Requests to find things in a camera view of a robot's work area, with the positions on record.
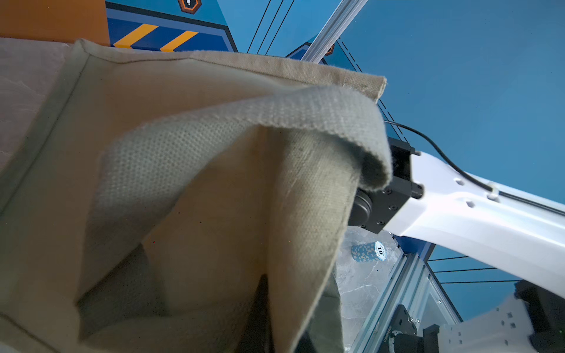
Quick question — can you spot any olive green tote bag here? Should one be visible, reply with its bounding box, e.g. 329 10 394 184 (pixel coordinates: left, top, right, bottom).
1 40 392 352

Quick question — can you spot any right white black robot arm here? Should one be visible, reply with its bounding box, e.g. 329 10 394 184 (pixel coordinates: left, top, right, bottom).
338 139 564 352

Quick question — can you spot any aluminium front rail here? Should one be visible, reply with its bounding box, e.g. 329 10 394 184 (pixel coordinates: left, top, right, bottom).
350 254 463 352

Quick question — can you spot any right aluminium frame post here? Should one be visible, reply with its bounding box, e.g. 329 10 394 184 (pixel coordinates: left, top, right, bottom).
301 0 368 63

